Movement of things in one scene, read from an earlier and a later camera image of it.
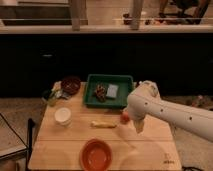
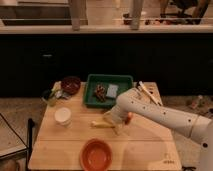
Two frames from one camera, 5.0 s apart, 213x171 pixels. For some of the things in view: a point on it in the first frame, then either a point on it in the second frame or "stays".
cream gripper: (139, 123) to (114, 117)
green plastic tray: (107, 90) stays
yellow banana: (111, 125) stays
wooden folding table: (69, 124) stays
